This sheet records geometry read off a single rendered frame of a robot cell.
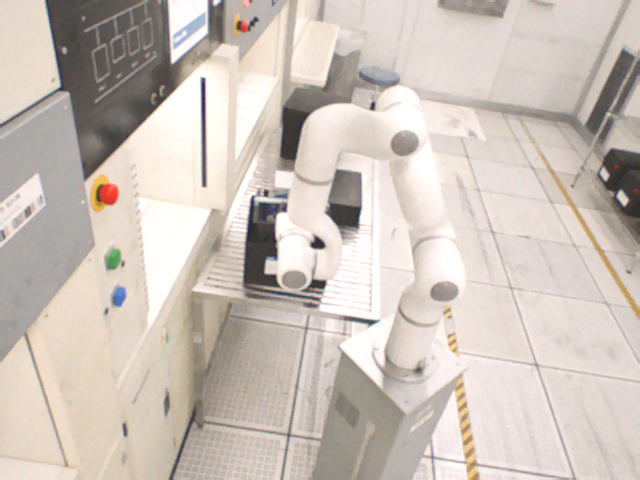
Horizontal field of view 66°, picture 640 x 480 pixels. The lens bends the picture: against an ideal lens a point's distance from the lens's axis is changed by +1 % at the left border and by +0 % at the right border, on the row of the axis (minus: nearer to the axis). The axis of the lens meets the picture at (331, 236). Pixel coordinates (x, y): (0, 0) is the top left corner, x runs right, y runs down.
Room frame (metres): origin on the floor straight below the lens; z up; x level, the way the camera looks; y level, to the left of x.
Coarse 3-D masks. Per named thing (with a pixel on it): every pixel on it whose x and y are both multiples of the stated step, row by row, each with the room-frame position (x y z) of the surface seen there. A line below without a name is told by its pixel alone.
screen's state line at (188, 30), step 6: (204, 12) 1.33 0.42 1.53; (198, 18) 1.28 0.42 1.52; (204, 18) 1.33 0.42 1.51; (186, 24) 1.19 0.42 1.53; (192, 24) 1.23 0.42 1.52; (198, 24) 1.28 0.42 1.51; (204, 24) 1.33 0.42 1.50; (180, 30) 1.14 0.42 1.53; (186, 30) 1.19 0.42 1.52; (192, 30) 1.23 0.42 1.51; (198, 30) 1.28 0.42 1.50; (174, 36) 1.10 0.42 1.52; (180, 36) 1.14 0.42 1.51; (186, 36) 1.18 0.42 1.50; (174, 42) 1.10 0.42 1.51; (180, 42) 1.14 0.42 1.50; (174, 48) 1.10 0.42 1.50
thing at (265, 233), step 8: (280, 176) 1.34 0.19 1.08; (288, 176) 1.35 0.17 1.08; (280, 184) 1.29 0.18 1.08; (288, 184) 1.30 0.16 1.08; (256, 192) 1.38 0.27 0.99; (264, 192) 1.41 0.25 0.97; (288, 192) 1.31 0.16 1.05; (256, 200) 1.30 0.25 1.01; (264, 200) 1.31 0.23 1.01; (272, 200) 1.32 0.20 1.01; (280, 200) 1.32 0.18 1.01; (256, 208) 1.29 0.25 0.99; (328, 208) 1.34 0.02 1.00; (256, 216) 1.24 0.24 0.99; (256, 224) 1.21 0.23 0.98; (264, 224) 1.22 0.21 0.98; (256, 232) 1.21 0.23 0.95; (264, 232) 1.22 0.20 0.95; (272, 232) 1.22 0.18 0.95; (256, 240) 1.21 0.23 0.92; (264, 240) 1.22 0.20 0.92; (272, 240) 1.22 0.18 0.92; (312, 240) 1.24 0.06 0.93; (320, 240) 1.25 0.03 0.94
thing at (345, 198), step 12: (336, 180) 1.78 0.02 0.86; (348, 180) 1.80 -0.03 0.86; (360, 180) 1.82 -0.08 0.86; (336, 192) 1.68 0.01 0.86; (348, 192) 1.70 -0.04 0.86; (360, 192) 1.72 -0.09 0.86; (336, 204) 1.60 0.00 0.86; (348, 204) 1.61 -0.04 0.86; (360, 204) 1.63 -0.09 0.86; (336, 216) 1.60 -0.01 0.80; (348, 216) 1.61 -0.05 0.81; (360, 216) 1.62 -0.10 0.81
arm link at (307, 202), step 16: (304, 192) 0.93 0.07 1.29; (320, 192) 0.94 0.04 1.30; (288, 208) 0.96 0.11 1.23; (304, 208) 0.93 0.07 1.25; (320, 208) 0.94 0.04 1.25; (304, 224) 0.93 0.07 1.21; (320, 224) 0.94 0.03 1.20; (336, 240) 0.96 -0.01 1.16; (320, 256) 0.97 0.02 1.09; (336, 256) 0.95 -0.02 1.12; (320, 272) 0.95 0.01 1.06; (336, 272) 0.96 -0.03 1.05
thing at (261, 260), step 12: (252, 204) 1.44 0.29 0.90; (252, 216) 1.44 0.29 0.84; (252, 228) 1.44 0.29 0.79; (252, 240) 1.40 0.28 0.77; (252, 252) 1.18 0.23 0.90; (264, 252) 1.18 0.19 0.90; (276, 252) 1.19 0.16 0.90; (252, 264) 1.18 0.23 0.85; (264, 264) 1.18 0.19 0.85; (276, 264) 1.19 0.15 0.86; (252, 276) 1.18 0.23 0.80; (264, 276) 1.18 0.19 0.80; (276, 276) 1.19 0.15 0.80; (312, 288) 1.21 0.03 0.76; (324, 288) 1.22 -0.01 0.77
